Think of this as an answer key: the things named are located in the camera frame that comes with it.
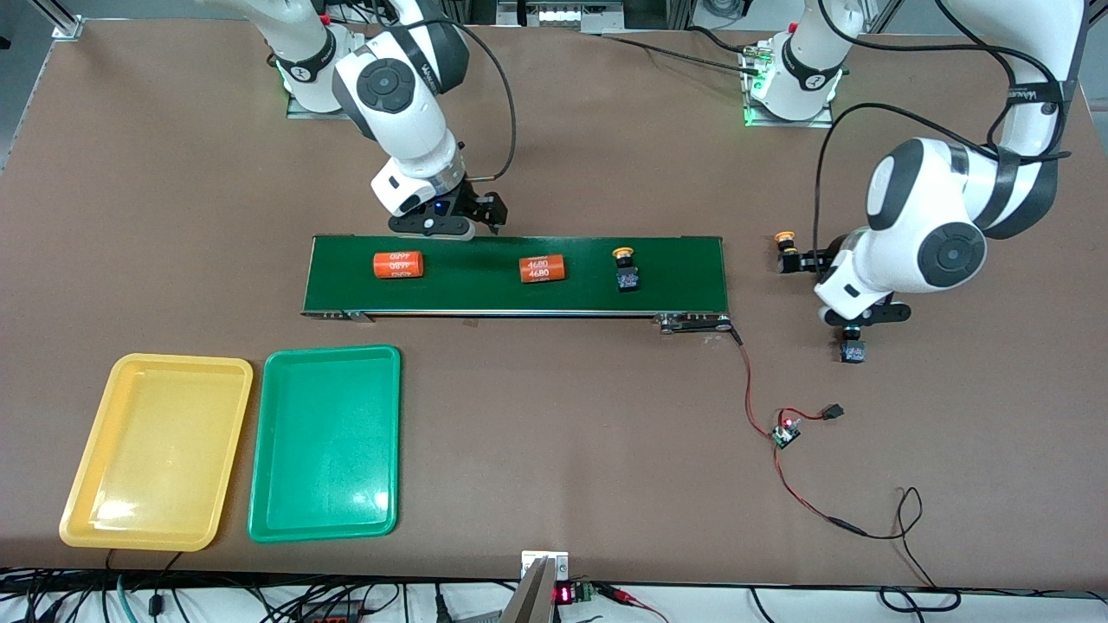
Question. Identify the yellow push button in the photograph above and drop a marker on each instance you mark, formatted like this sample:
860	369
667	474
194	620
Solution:
784	236
627	279

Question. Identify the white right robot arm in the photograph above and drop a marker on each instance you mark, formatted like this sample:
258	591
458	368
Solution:
407	130

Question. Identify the red clip lead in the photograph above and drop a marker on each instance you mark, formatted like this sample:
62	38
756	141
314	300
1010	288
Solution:
616	594

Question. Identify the small green circuit board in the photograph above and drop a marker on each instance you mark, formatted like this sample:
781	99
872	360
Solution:
786	435

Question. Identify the red digit display module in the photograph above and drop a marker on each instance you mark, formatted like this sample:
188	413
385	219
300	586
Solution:
564	594

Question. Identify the green conveyor belt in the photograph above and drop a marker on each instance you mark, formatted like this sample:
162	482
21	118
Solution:
485	294

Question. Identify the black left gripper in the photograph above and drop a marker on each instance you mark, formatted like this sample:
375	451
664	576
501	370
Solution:
817	260

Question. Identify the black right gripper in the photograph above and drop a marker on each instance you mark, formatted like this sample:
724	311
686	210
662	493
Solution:
468	202

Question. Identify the orange cylinder with print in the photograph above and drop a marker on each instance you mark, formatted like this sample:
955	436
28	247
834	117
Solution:
398	265
542	269

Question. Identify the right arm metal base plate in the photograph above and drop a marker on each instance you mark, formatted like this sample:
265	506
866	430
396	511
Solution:
312	113

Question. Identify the green plastic tray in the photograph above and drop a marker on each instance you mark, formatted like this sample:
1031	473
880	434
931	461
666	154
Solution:
325	441

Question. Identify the yellow plastic tray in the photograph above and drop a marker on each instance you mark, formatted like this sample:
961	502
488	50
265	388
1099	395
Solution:
156	450

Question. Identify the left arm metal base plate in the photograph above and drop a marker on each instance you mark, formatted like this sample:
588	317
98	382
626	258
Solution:
792	124

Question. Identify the grey metal camera bracket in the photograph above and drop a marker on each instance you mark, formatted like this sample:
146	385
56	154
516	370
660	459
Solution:
532	601

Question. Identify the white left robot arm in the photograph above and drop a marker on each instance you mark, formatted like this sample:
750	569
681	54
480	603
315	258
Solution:
917	208

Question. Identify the aluminium frame with light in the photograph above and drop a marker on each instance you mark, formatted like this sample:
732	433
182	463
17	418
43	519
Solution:
563	16

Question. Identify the aluminium corner profile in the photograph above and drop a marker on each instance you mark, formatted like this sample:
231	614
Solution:
67	28

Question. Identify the green push button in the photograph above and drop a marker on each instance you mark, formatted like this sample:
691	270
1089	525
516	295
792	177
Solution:
853	350

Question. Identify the red power strip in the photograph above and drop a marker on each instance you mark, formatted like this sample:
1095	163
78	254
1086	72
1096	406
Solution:
333	616

